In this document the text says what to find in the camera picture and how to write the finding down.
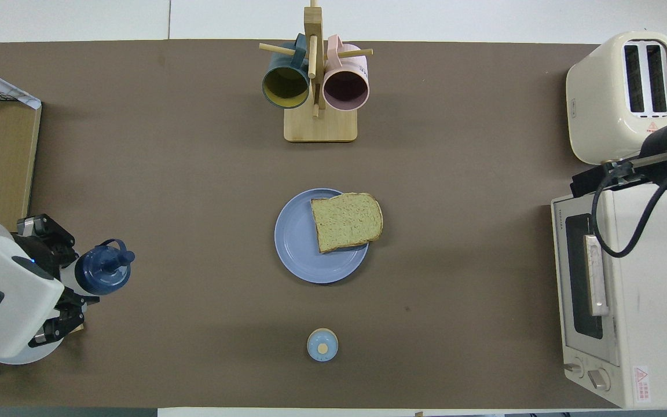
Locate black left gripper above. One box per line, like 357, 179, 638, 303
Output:
12, 214, 100, 349

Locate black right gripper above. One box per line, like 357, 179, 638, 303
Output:
570, 124, 667, 198

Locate clear squeeze bottle blue cap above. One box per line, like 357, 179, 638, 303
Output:
58, 239, 136, 296

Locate toasted bread slice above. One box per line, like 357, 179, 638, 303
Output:
310, 193, 384, 254

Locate pale grey plate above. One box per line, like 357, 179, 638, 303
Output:
0, 333, 67, 365

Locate blue round plate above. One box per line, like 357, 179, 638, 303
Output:
274, 188, 370, 284

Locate cream two-slot toaster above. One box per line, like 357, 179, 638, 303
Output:
566, 31, 667, 169

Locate white toaster oven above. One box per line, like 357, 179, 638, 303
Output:
551, 184, 667, 409

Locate brown table mat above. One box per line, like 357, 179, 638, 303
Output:
0, 39, 667, 409

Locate pink mug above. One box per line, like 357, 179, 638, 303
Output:
322, 35, 370, 112

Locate wooden mug tree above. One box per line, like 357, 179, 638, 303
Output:
259, 0, 373, 143

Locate small blue round lid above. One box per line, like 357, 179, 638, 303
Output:
307, 328, 339, 363

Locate teal mug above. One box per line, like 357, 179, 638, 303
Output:
262, 33, 311, 109

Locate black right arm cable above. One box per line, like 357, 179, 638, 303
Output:
591, 152, 667, 259

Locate wooden shelf with wire frame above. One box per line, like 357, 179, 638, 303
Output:
0, 75, 43, 233

